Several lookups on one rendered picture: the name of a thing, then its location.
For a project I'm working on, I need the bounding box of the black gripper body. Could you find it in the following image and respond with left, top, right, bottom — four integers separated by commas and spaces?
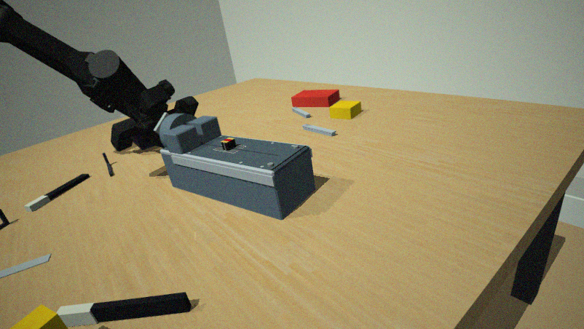
111, 87, 199, 151

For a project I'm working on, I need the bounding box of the red rectangular block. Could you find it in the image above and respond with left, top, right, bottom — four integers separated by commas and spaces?
291, 90, 340, 107

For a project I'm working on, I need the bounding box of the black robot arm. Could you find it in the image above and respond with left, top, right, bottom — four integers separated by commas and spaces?
0, 0, 175, 123

